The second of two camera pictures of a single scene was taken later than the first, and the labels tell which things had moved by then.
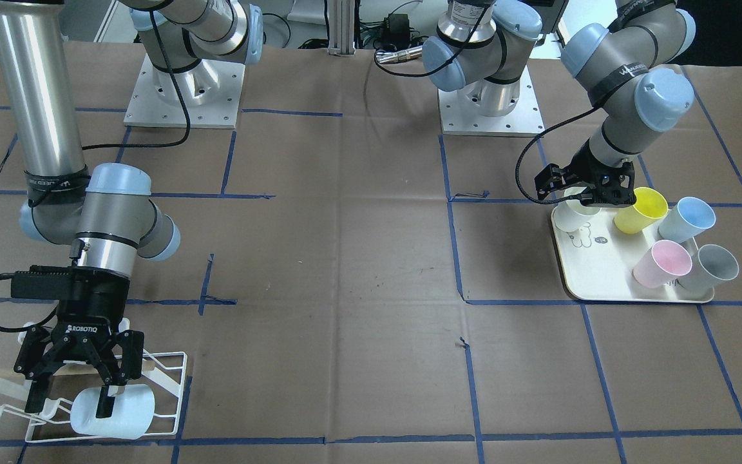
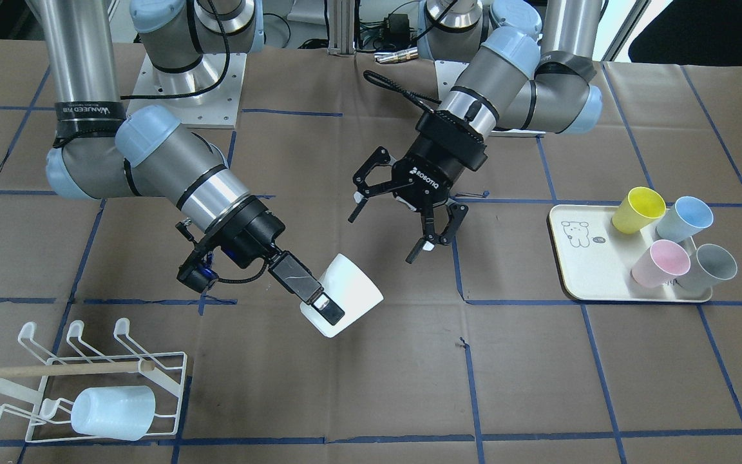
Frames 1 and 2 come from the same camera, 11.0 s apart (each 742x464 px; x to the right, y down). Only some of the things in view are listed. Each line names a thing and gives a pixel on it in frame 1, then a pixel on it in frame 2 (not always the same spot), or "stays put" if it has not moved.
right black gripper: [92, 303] -> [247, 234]
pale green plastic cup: [569, 214] -> [348, 286]
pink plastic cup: [664, 261] stays put
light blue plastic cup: [133, 412] stays put
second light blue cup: [686, 218] stays put
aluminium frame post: [341, 28] stays put
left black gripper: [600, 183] -> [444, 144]
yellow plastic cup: [649, 207] stays put
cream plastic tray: [599, 259] stays put
